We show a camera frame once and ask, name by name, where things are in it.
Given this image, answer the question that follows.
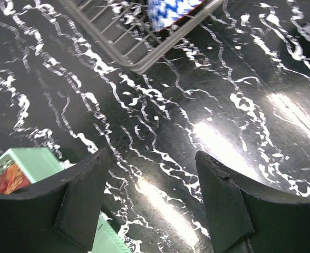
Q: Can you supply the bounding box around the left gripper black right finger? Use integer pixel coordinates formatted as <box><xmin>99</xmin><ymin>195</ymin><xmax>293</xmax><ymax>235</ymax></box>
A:
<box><xmin>195</xmin><ymin>151</ymin><xmax>310</xmax><ymax>252</ymax></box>

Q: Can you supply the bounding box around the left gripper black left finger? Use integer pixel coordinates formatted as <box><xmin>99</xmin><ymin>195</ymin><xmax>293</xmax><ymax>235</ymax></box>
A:
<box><xmin>0</xmin><ymin>149</ymin><xmax>110</xmax><ymax>253</ymax></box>

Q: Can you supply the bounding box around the red patterned bowl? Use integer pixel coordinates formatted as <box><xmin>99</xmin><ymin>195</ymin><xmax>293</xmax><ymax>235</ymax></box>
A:
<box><xmin>0</xmin><ymin>163</ymin><xmax>31</xmax><ymax>194</ymax></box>

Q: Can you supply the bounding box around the blue white zigzag bowl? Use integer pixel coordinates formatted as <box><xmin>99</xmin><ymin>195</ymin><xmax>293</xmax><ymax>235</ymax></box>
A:
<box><xmin>147</xmin><ymin>0</ymin><xmax>204</xmax><ymax>32</ymax></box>

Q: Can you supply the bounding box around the green plastic file basket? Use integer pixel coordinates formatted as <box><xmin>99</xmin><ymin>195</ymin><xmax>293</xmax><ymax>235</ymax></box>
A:
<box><xmin>0</xmin><ymin>147</ymin><xmax>132</xmax><ymax>253</ymax></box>

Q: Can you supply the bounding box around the grey wire dish rack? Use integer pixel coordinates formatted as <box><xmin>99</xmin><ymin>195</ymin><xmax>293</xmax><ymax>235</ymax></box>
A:
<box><xmin>60</xmin><ymin>1</ymin><xmax>222</xmax><ymax>74</ymax></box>

